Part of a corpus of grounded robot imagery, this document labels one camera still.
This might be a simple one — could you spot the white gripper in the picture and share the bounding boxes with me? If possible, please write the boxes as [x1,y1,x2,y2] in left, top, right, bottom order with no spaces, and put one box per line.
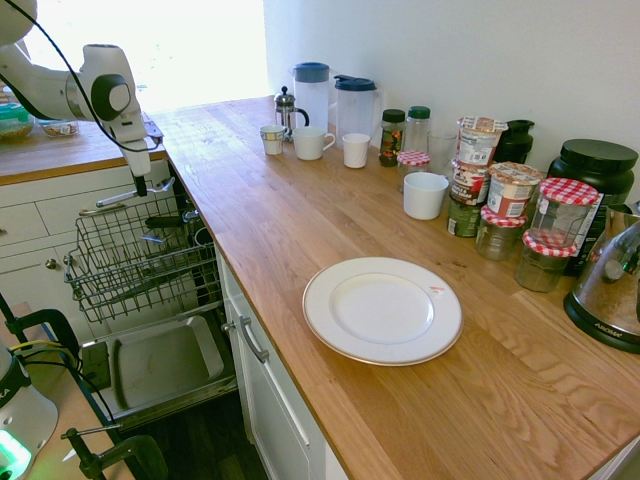
[110,115,152,198]

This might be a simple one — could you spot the silver spoon white handle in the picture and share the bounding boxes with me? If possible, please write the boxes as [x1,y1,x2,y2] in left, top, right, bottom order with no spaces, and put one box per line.
[95,177,176,208]

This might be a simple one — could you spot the built-in dishwasher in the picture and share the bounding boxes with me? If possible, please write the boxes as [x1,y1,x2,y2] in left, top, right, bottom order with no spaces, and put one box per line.
[79,159,240,432]

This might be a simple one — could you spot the clear plastic food container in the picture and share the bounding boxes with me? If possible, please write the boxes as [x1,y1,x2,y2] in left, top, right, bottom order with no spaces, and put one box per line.
[37,118,81,137]

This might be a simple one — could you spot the white patterned mug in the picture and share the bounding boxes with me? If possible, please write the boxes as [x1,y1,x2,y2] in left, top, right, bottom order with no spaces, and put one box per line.
[258,124,288,156]

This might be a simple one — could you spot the food container green lid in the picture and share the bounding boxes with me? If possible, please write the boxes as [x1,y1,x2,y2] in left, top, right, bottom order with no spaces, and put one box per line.
[0,102,35,143]

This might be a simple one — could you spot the glass french press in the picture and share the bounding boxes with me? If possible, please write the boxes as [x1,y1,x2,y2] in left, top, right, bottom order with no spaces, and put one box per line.
[273,85,310,144]

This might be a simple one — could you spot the wide white mug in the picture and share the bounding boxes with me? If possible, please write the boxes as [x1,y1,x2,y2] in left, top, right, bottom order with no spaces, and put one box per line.
[292,126,336,161]

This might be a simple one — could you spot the clear pitcher light blue lid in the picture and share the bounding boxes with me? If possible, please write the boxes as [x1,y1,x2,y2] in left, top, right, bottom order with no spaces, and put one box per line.
[292,61,331,132]

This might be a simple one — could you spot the white ribbed cup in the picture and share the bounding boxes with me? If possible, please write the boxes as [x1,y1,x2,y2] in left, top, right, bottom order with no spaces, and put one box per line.
[341,132,372,170]

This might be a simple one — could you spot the clear pitcher dark blue lid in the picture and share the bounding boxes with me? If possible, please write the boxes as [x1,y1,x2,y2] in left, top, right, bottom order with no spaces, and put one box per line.
[333,74,382,146]

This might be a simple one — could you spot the spice jar black lid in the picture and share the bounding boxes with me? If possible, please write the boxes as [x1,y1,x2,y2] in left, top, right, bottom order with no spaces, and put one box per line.
[378,108,407,168]

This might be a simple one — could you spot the black C-clamp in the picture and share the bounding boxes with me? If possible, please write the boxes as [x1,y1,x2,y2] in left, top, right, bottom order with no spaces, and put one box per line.
[62,424,169,480]

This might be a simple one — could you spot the white plate gold rim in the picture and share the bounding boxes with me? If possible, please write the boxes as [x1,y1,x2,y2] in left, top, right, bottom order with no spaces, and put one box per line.
[301,256,465,368]

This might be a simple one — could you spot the small jar red checkered lid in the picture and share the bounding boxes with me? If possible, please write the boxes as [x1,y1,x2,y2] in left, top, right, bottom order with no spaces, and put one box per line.
[396,150,432,195]

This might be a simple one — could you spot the clear jar green lid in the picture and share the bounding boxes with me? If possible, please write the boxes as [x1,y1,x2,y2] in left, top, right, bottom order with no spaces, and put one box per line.
[404,105,432,154]

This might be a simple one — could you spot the plain white cup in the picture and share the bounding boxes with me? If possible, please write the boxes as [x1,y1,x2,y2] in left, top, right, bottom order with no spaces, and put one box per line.
[402,172,450,221]

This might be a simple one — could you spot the clear drinking glass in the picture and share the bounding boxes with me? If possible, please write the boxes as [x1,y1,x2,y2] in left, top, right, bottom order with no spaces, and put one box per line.
[427,130,459,176]

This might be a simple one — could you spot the green tin can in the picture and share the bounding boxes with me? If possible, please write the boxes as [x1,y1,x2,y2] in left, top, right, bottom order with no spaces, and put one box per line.
[446,195,484,239]

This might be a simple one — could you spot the oatmeal cup red label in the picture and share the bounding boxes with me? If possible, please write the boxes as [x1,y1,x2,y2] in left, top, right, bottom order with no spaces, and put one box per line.
[450,158,492,208]

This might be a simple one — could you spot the glass jar red checkered lid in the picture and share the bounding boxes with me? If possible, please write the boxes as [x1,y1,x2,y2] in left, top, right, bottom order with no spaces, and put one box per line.
[528,177,600,249]
[513,230,579,294]
[474,204,529,263]

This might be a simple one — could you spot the black shaker bottle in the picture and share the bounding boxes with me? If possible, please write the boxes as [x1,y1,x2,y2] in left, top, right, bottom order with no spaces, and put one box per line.
[493,119,536,166]

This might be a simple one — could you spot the black protein tub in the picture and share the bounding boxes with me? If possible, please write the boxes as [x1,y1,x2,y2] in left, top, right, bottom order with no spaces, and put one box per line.
[547,138,640,276]

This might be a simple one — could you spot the steel electric kettle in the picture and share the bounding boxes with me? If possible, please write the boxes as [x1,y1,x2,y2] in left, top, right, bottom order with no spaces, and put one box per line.
[563,200,640,355]

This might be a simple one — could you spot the bronze bar drawer handle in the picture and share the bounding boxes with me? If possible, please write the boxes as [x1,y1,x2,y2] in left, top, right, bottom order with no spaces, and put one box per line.
[77,205,127,218]

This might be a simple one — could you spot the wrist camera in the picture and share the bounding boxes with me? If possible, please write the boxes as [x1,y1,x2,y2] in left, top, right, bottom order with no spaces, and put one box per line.
[142,113,165,150]

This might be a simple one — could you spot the wire dishwasher rack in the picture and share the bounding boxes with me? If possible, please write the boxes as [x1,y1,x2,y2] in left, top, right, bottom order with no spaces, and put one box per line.
[63,192,224,325]

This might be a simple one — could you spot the metal bar cabinet handle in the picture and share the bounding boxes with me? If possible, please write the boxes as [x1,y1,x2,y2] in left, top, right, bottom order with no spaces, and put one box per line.
[238,315,270,365]

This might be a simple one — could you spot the yellow cable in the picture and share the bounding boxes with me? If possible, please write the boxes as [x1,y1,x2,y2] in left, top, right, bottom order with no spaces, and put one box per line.
[7,338,69,354]

